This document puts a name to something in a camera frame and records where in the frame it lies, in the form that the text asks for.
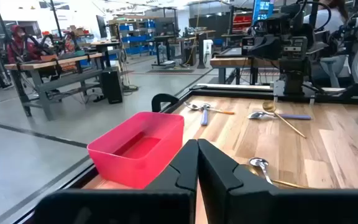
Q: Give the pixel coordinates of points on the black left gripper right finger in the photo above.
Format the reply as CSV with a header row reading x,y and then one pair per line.
x,y
244,202

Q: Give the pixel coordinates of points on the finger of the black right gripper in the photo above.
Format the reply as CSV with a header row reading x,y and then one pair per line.
x,y
258,49
273,48

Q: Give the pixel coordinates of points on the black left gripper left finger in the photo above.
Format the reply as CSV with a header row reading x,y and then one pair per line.
x,y
172,202

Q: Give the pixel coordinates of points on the gold spoon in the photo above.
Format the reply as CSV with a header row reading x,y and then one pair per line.
x,y
269,106
291,184

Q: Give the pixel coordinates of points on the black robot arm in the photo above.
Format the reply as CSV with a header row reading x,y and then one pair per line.
x,y
54,46

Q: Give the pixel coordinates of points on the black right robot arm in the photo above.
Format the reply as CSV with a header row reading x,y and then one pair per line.
x,y
294,77

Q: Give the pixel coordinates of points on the wooden top black workbench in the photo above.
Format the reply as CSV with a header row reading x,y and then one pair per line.
x,y
228,62

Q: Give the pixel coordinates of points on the red bins shelf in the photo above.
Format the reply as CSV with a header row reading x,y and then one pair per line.
x,y
242,20

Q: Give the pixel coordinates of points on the blue lit display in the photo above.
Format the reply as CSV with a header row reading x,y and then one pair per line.
x,y
263,7

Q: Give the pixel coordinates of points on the white box device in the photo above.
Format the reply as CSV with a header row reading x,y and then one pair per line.
x,y
207,48

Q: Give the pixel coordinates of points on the pink plastic bin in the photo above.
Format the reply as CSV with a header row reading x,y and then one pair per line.
x,y
120,168

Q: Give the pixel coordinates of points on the black standing desk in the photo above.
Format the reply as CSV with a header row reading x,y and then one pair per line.
x,y
163,38

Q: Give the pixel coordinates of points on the black table clamp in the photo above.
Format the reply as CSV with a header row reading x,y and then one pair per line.
x,y
163,97

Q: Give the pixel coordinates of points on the shelf with blue bins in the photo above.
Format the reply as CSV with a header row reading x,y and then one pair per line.
x,y
135,39

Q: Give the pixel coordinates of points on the black computer tower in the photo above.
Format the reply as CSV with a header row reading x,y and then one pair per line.
x,y
112,87

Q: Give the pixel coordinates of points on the black monitor desk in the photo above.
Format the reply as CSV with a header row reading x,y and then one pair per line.
x,y
104,43

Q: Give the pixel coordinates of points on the black computer monitor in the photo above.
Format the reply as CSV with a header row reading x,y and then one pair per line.
x,y
101,26

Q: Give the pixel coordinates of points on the wooden top grey workbench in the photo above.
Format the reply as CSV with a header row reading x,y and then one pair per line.
x,y
67,79

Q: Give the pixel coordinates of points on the black stand pole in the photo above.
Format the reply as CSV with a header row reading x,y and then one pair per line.
x,y
2,25
55,18

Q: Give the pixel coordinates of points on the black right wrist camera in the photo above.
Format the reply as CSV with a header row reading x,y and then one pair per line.
x,y
275,26

